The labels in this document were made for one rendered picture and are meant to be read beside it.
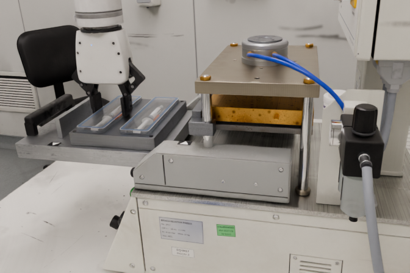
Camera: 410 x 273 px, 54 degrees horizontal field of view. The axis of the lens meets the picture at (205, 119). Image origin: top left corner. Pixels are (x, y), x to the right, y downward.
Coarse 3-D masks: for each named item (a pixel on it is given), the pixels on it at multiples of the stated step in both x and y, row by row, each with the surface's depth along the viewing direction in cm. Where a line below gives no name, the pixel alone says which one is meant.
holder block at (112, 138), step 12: (132, 108) 83; (180, 108) 82; (120, 120) 77; (168, 120) 76; (72, 132) 72; (84, 132) 72; (108, 132) 72; (156, 132) 71; (168, 132) 76; (72, 144) 73; (84, 144) 73; (96, 144) 72; (108, 144) 71; (120, 144) 71; (132, 144) 70; (144, 144) 70; (156, 144) 70
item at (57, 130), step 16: (64, 112) 90; (80, 112) 82; (48, 128) 82; (64, 128) 77; (176, 128) 79; (16, 144) 75; (32, 144) 74; (64, 144) 74; (64, 160) 74; (80, 160) 73; (96, 160) 72; (112, 160) 71; (128, 160) 70
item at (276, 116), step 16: (224, 96) 68; (240, 96) 68; (256, 96) 67; (272, 96) 67; (224, 112) 63; (240, 112) 63; (256, 112) 62; (272, 112) 62; (288, 112) 61; (224, 128) 64; (240, 128) 64; (256, 128) 63; (272, 128) 62; (288, 128) 62
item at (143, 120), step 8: (152, 104) 82; (160, 104) 82; (168, 104) 82; (144, 112) 78; (152, 112) 78; (160, 112) 78; (136, 120) 74; (144, 120) 74; (152, 120) 74; (128, 128) 71; (136, 128) 71; (144, 128) 71
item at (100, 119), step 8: (120, 96) 88; (136, 96) 88; (112, 104) 83; (120, 104) 83; (96, 112) 79; (104, 112) 79; (112, 112) 79; (120, 112) 79; (88, 120) 75; (96, 120) 75; (104, 120) 75; (112, 120) 75
